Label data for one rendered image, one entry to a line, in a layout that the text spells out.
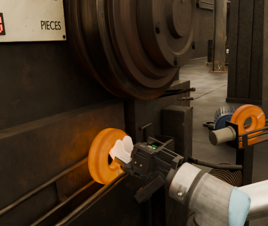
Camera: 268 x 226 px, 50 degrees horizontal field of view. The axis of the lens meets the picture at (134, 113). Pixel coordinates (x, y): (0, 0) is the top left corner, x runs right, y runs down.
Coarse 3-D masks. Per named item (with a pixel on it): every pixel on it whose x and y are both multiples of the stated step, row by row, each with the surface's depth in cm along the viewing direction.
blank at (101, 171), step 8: (112, 128) 79; (96, 136) 75; (104, 136) 74; (112, 136) 76; (120, 136) 79; (96, 144) 73; (104, 144) 74; (112, 144) 77; (96, 152) 72; (104, 152) 74; (88, 160) 73; (96, 160) 72; (104, 160) 74; (112, 160) 82; (96, 168) 72; (104, 168) 75; (112, 168) 79; (96, 176) 74; (104, 176) 75; (112, 176) 78
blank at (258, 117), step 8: (248, 104) 117; (240, 112) 114; (248, 112) 115; (256, 112) 117; (232, 120) 116; (240, 120) 115; (256, 120) 118; (264, 120) 119; (240, 128) 116; (248, 128) 121; (256, 128) 118
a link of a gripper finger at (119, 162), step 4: (116, 156) 74; (116, 160) 74; (120, 160) 73; (116, 164) 74; (120, 164) 72; (124, 164) 72; (128, 164) 72; (120, 168) 72; (124, 168) 71; (128, 168) 71; (128, 172) 71; (132, 172) 70; (136, 172) 71
